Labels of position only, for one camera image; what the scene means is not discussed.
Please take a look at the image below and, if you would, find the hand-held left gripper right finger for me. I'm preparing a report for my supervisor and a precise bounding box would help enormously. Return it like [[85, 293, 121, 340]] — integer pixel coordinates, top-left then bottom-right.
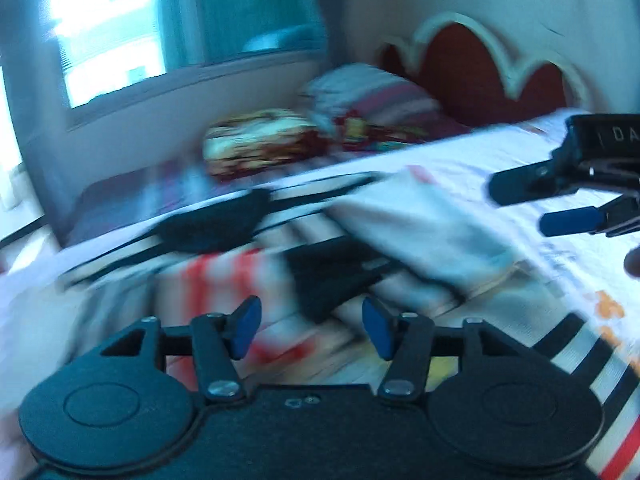
[[361, 295, 539, 404]]

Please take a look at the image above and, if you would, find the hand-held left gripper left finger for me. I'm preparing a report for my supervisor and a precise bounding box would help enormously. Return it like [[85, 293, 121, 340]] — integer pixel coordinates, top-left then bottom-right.
[[100, 295, 264, 404]]

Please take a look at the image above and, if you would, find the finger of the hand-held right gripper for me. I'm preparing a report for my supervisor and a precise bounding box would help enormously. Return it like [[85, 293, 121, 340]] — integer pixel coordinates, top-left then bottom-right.
[[487, 159, 583, 207], [539, 194, 640, 239]]

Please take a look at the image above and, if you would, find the black white red striped sweater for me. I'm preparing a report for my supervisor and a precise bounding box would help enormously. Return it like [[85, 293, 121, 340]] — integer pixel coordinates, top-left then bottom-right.
[[55, 172, 640, 480]]

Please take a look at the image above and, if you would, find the floral bed sheet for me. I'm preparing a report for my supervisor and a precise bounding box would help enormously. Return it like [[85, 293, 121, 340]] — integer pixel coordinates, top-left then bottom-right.
[[0, 107, 640, 480]]

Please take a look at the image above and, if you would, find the black garment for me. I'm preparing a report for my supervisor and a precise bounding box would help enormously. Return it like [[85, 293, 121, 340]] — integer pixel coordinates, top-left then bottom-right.
[[157, 189, 273, 256]]

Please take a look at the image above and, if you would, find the light grey garment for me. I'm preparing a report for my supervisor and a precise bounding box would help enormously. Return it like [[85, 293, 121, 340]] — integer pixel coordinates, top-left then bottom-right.
[[327, 172, 518, 306]]

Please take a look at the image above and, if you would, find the red scalloped headboard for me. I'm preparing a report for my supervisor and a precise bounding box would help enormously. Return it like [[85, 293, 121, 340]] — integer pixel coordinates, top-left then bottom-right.
[[376, 11, 597, 128]]

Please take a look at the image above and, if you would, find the red patterned blanket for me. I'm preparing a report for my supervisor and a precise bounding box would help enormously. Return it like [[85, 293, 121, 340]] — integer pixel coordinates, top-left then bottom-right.
[[332, 112, 473, 155]]

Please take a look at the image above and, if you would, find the purple striped mattress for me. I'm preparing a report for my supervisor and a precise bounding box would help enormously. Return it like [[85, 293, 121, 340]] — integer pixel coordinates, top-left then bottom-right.
[[64, 157, 236, 247]]

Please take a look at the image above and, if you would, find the striped folded quilt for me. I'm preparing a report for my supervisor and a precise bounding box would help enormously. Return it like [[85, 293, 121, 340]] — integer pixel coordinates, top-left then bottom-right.
[[299, 63, 451, 133]]

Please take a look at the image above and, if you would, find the folded yellow floral blanket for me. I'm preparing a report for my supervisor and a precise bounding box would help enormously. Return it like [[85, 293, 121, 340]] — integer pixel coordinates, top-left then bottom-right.
[[201, 108, 327, 179]]

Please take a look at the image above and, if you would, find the teal curtain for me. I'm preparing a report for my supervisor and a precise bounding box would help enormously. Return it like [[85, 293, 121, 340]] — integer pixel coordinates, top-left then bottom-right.
[[192, 0, 327, 63]]

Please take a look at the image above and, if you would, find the window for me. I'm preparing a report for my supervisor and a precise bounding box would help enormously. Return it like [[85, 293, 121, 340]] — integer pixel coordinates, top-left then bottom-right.
[[39, 0, 328, 111]]

